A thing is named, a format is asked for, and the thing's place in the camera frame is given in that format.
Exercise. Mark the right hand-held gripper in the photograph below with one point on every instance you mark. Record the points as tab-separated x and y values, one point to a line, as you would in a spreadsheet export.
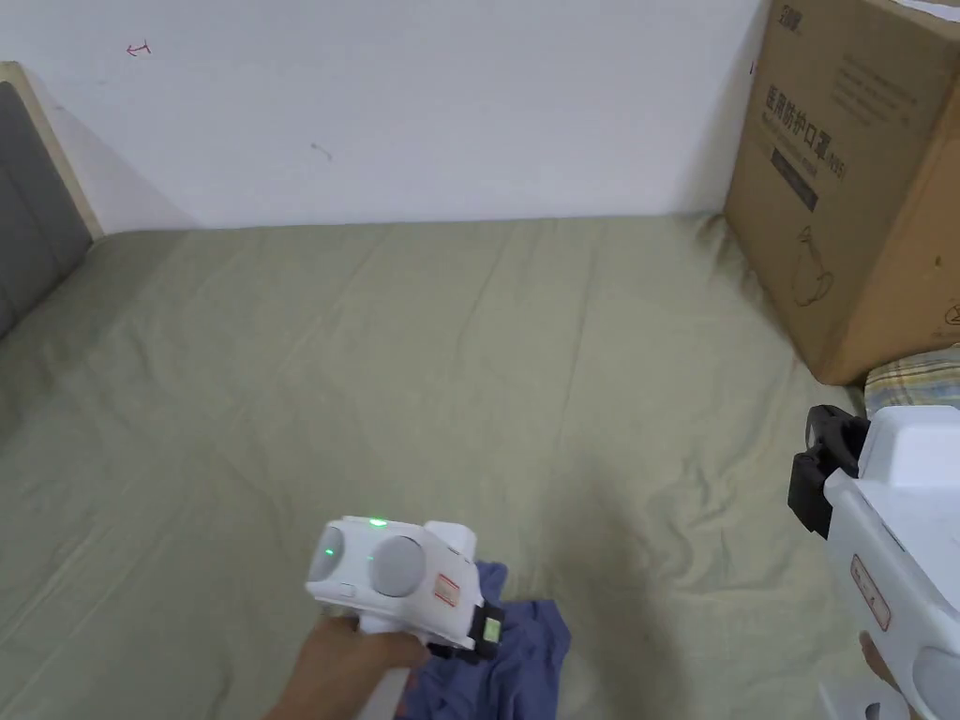
900	525

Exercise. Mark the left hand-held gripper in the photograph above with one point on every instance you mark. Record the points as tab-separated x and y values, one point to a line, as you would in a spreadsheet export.
397	570

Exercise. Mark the blue garment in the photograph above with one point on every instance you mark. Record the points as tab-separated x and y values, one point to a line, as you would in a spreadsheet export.
517	667

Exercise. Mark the person's left hand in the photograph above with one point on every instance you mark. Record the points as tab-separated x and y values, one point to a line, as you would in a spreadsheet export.
337	667

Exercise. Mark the person's right hand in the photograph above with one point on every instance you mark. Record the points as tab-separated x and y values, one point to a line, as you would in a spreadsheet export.
873	663

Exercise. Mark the plaid pillow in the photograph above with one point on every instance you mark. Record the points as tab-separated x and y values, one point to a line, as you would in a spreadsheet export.
915	379

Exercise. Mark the brown cardboard carton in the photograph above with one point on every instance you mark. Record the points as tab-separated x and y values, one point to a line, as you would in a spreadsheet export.
847	187

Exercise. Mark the bed with pale green sheet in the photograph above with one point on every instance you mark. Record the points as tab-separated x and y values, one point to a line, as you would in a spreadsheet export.
390	360

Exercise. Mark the grey padded headboard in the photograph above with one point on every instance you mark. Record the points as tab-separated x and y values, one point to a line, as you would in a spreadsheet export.
30	195

